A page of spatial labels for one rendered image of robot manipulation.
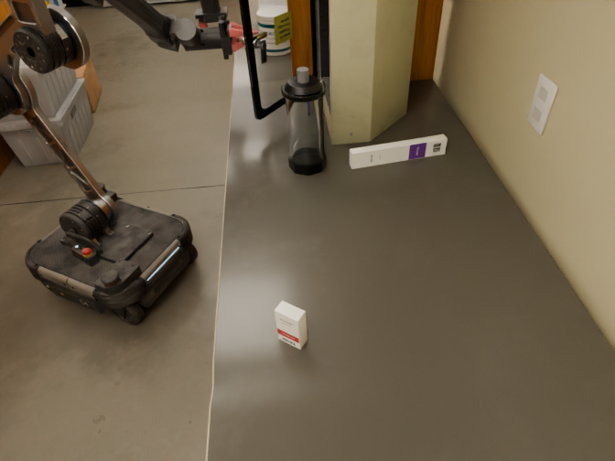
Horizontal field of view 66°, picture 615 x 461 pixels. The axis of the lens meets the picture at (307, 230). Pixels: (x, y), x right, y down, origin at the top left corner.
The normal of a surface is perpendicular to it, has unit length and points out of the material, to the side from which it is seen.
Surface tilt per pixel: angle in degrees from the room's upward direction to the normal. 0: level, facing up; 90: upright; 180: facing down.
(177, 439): 0
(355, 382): 2
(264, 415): 0
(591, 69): 90
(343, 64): 90
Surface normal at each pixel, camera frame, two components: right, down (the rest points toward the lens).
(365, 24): 0.09, 0.66
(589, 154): -1.00, 0.09
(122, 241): -0.04, -0.74
